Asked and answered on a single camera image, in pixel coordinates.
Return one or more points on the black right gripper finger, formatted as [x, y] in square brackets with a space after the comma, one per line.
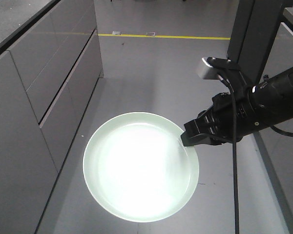
[201, 131]

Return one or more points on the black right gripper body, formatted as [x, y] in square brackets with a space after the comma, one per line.
[234, 120]

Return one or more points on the mint green round plate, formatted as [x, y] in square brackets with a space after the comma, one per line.
[137, 168]

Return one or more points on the black and grey right robot arm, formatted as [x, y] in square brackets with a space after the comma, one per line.
[273, 98]

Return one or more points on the dark grey pillar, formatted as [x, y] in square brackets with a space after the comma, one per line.
[254, 30]

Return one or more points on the grey kitchen cabinet fronts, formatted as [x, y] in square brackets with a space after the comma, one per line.
[47, 77]

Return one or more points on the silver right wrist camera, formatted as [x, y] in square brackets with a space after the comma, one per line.
[207, 71]

